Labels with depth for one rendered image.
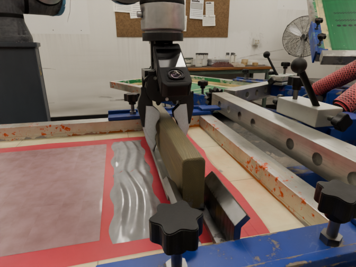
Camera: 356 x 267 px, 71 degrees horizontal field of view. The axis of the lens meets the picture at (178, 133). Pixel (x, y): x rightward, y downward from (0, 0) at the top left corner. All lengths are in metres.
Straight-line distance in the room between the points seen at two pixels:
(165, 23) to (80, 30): 3.86
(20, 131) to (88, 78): 3.56
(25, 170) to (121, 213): 0.27
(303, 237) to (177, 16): 0.35
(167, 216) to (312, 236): 0.17
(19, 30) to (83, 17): 3.14
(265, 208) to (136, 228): 0.19
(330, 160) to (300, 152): 0.07
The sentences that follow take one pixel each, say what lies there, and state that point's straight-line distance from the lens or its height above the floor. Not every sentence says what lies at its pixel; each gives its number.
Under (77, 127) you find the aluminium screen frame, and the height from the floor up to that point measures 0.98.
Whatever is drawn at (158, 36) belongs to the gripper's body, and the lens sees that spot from 0.44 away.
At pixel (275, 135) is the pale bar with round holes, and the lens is 0.54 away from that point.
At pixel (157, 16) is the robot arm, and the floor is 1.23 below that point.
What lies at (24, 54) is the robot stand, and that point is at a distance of 1.13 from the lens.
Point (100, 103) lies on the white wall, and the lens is 4.34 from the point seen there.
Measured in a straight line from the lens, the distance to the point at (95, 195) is 0.45.
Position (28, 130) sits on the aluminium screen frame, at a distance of 0.76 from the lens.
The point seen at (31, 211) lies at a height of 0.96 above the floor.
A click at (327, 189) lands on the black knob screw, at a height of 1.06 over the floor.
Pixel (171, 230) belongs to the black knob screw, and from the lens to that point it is 0.20.
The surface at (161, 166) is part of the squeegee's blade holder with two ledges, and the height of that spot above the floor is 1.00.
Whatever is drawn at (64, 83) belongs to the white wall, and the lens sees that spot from 4.35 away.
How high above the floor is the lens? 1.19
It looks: 19 degrees down
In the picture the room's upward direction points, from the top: straight up
